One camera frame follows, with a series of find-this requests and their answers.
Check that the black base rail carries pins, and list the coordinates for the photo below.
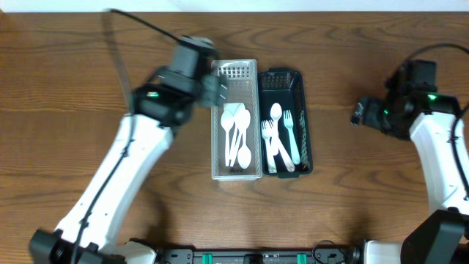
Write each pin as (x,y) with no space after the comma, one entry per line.
(325,252)

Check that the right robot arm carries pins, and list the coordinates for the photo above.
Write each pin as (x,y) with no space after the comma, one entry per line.
(432,123)

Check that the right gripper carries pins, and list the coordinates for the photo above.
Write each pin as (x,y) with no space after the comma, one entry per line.
(375,105)

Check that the white plastic fork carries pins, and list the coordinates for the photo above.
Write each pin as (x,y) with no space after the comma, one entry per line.
(284,154)
(266,135)

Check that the dark green plastic basket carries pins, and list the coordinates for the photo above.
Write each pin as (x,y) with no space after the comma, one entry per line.
(285,87)

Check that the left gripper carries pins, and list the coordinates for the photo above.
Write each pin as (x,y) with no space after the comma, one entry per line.
(211,83)

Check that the mint green plastic fork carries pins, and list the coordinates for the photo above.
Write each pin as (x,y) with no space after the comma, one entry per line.
(289,124)

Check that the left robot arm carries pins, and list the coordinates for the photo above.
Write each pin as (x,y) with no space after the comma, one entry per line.
(88,233)

